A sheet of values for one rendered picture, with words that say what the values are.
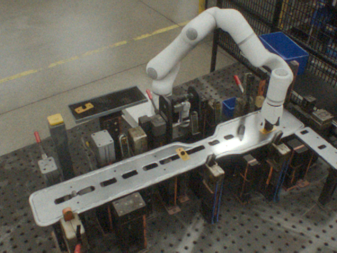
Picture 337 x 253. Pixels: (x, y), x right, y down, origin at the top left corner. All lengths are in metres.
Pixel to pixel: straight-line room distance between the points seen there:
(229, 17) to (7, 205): 1.42
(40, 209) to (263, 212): 1.07
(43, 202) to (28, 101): 2.40
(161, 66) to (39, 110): 2.02
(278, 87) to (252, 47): 0.22
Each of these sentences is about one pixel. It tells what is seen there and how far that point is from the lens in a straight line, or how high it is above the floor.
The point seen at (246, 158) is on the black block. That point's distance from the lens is 1.88.
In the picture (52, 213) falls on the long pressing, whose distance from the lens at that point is 1.68.
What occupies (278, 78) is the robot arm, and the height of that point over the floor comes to 1.34.
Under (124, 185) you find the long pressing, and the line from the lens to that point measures 1.71.
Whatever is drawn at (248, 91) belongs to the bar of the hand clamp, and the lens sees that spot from 2.08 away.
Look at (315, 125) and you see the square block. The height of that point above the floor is 1.01.
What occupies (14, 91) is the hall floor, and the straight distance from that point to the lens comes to 4.22.
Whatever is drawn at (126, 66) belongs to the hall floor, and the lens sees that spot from 4.35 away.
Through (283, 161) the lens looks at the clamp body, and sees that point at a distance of 1.91.
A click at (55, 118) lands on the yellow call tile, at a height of 1.16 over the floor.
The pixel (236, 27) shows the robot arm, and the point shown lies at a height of 1.52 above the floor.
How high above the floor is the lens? 2.29
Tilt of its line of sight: 41 degrees down
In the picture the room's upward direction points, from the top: straight up
